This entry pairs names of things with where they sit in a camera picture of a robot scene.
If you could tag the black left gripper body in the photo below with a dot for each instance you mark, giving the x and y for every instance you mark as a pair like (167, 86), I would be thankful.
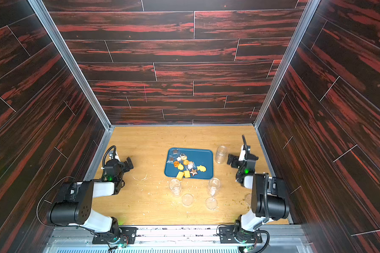
(124, 168)

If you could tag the clear round jar lid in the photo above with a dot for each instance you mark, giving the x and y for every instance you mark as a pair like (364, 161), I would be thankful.
(248, 199)

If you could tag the clear jar with yellow snacks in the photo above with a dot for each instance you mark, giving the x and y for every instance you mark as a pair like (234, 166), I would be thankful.
(175, 187)

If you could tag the clear plastic cookie jar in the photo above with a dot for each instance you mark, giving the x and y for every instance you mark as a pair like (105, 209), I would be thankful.
(221, 155)

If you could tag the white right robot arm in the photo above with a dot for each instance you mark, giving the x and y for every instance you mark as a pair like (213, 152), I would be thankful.
(269, 200)

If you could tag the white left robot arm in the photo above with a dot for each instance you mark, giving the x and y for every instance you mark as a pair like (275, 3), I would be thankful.
(73, 204)

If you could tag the blue plastic tray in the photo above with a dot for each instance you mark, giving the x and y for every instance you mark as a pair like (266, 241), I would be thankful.
(200, 157)

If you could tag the brown star iced cookie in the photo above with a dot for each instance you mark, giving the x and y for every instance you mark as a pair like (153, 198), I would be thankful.
(193, 172)

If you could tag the wrapped brown round cookie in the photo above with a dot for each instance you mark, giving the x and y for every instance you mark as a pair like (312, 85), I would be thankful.
(171, 160)

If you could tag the yellow ridged corn snack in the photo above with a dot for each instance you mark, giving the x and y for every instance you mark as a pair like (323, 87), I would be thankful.
(180, 175)

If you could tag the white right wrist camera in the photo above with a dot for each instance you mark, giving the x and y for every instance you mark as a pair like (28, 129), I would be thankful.
(244, 153)

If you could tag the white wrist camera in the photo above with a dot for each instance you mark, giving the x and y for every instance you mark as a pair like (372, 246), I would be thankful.
(244, 153)
(114, 155)

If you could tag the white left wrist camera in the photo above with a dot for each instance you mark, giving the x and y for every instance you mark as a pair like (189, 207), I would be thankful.
(114, 155)

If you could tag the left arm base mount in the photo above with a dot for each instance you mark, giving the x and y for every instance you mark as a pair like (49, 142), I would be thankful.
(117, 235)

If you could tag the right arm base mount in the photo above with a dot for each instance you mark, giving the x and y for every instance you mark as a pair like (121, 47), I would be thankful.
(231, 234)

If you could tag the aluminium corner post right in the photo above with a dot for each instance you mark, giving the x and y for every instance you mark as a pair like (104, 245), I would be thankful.
(299, 33)

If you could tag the aluminium corner post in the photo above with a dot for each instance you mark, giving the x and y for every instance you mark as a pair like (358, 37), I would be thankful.
(299, 33)
(59, 42)

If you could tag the aluminium corner post left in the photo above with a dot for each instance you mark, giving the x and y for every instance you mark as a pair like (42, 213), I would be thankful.
(59, 42)

